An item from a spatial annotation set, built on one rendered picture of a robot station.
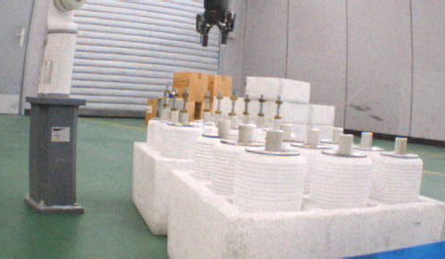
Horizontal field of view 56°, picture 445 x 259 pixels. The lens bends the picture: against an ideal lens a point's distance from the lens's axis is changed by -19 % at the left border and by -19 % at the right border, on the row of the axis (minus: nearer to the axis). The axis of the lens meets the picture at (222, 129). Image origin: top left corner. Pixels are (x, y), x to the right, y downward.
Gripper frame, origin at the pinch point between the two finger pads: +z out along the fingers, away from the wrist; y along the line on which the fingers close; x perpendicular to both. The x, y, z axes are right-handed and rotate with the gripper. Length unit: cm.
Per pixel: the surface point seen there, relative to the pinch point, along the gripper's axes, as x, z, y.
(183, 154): 25.7, 29.0, -17.0
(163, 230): 32, 47, -17
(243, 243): 61, 33, -63
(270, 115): -226, 28, 141
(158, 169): 32.6, 32.3, -16.2
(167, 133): 27.4, 24.7, -13.0
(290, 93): -237, 8, 129
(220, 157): 50, 25, -49
